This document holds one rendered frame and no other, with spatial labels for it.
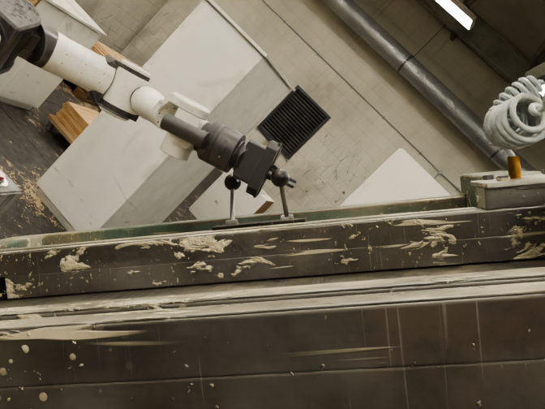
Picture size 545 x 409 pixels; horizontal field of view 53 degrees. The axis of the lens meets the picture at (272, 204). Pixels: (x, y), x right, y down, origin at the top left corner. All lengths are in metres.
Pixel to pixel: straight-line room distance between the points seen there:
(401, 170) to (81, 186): 2.54
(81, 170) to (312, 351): 3.57
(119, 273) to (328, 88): 8.73
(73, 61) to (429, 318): 1.13
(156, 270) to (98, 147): 3.01
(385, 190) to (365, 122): 4.64
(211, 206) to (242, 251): 5.47
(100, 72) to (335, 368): 1.12
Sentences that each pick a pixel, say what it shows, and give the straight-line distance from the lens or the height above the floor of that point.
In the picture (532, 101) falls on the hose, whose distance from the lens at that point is 0.76.
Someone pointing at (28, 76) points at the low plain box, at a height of 0.31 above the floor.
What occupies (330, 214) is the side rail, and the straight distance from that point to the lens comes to 1.37.
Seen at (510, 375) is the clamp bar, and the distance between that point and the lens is 0.32.
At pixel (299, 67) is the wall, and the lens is 9.62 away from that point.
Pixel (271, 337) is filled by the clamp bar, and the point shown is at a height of 1.52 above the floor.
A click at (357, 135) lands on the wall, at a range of 9.24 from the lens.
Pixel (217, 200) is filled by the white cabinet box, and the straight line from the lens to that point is 6.22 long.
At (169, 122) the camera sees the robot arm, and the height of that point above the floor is 1.43.
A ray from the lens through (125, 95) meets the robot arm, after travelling 1.35.
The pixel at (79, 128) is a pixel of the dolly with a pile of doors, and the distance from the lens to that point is 5.07.
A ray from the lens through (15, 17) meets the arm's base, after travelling 1.27.
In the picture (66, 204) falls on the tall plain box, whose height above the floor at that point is 0.13.
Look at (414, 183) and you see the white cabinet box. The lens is 4.71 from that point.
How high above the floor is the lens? 1.62
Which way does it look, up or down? 8 degrees down
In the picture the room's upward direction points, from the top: 45 degrees clockwise
